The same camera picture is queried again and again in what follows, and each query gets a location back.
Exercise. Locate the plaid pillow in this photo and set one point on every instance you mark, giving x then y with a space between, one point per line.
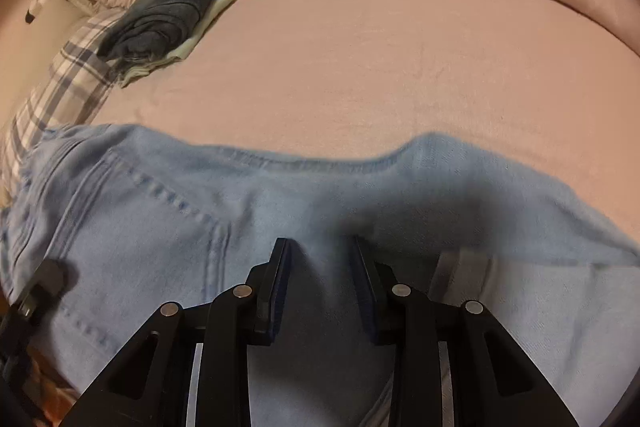
65 77

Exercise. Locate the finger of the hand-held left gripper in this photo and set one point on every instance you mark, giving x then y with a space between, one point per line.
49 279

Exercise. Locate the pink bed sheet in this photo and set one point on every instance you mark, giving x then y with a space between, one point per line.
350 82

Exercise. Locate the folded dark blue jeans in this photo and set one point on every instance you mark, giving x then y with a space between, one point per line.
165 2

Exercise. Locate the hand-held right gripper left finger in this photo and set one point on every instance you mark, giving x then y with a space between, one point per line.
279 292

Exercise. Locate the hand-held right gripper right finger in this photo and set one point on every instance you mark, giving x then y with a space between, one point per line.
363 292

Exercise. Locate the folded pale yellow cloth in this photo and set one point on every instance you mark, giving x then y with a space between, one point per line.
221 4

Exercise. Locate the light blue jeans pants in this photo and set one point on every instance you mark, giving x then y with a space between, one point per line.
150 217

